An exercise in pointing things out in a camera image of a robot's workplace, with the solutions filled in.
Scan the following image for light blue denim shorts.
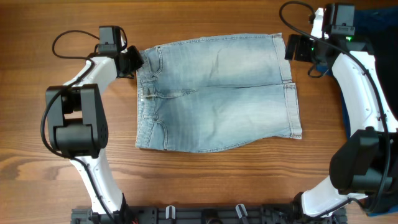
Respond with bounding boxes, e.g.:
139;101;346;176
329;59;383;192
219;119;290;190
136;33;302;153

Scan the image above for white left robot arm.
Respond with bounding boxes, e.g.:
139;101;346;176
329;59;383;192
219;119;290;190
40;26;144;223

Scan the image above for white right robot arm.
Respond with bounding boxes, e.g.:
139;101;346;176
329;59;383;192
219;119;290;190
273;34;397;223

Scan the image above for dark blue clothes pile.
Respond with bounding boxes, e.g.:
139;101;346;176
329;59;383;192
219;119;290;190
313;7;398;217

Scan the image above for black aluminium mounting rail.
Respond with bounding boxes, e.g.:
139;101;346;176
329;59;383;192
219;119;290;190
70;204;348;224

